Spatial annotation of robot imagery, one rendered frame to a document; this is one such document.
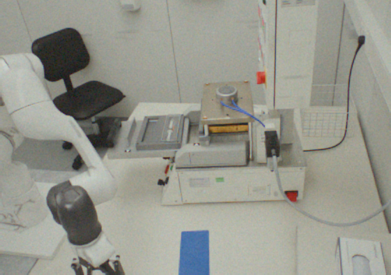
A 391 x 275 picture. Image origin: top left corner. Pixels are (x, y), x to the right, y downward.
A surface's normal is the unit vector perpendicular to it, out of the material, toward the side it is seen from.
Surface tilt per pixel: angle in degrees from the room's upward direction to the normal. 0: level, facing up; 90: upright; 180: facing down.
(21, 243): 0
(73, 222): 86
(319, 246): 0
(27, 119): 67
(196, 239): 0
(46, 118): 60
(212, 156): 90
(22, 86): 46
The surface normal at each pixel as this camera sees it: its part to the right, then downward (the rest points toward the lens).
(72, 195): -0.07, -0.74
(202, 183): -0.05, 0.55
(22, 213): 0.64, 0.25
